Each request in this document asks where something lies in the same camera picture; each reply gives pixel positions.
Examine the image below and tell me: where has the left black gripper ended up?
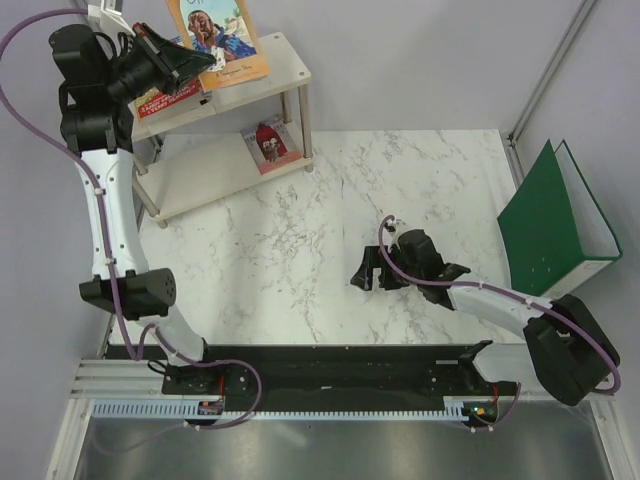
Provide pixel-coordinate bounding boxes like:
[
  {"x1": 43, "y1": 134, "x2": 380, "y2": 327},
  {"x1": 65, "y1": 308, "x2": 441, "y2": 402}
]
[{"x1": 102, "y1": 22, "x2": 215, "y2": 104}]

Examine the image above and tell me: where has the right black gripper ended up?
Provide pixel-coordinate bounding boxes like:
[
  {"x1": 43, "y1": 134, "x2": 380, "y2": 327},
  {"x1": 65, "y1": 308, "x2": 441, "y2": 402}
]
[{"x1": 350, "y1": 245, "x2": 422, "y2": 291}]

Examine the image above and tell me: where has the red Treehouse book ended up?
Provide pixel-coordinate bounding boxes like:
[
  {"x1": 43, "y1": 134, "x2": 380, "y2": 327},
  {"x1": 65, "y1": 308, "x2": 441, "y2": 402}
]
[{"x1": 134, "y1": 80, "x2": 202, "y2": 120}]

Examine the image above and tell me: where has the orange illustrated book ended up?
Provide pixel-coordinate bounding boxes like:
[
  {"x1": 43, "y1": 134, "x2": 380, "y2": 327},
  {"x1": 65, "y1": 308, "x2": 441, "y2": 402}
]
[{"x1": 166, "y1": 0, "x2": 270, "y2": 92}]

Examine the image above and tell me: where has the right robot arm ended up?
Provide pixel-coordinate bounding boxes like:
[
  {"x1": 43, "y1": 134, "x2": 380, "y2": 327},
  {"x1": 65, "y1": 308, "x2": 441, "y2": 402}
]
[{"x1": 350, "y1": 221, "x2": 621, "y2": 406}]

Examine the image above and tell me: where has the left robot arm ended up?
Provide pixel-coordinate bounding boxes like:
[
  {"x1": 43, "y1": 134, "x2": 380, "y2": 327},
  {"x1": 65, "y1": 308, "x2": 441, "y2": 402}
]
[{"x1": 49, "y1": 23, "x2": 220, "y2": 393}]

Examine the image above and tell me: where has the pink book on shelf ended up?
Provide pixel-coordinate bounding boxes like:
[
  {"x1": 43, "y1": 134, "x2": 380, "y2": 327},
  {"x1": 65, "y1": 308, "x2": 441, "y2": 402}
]
[{"x1": 241, "y1": 115, "x2": 303, "y2": 175}]

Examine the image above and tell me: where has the white two-tier shelf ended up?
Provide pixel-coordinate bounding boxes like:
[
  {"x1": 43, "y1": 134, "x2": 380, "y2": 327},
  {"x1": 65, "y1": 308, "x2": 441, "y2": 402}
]
[{"x1": 133, "y1": 32, "x2": 313, "y2": 228}]

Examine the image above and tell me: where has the green lever arch binder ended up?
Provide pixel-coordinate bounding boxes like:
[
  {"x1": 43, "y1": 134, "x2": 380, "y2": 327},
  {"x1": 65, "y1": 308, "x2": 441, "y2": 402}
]
[{"x1": 498, "y1": 141, "x2": 623, "y2": 299}]

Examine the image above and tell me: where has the aluminium frame post left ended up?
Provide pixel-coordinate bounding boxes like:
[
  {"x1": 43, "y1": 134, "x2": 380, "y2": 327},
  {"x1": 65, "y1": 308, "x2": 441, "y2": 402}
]
[{"x1": 69, "y1": 0, "x2": 133, "y2": 65}]

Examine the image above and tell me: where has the aluminium frame post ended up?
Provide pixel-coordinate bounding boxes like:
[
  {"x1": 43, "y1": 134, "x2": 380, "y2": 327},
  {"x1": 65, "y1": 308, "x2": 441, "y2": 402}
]
[
  {"x1": 505, "y1": 0, "x2": 601, "y2": 146},
  {"x1": 69, "y1": 0, "x2": 133, "y2": 65}
]

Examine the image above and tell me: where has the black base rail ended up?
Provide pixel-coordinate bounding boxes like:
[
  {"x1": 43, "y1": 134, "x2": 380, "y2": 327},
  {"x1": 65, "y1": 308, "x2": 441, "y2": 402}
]
[{"x1": 162, "y1": 345, "x2": 516, "y2": 410}]

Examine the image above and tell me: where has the aluminium frame post right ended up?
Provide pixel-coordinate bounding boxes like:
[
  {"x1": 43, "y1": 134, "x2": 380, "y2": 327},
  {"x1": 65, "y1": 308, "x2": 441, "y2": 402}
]
[{"x1": 505, "y1": 0, "x2": 601, "y2": 146}]

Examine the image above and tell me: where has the white slotted cable duct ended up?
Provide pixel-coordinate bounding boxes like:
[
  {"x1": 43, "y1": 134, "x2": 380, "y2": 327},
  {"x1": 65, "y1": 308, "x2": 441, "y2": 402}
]
[{"x1": 91, "y1": 398, "x2": 469, "y2": 422}]

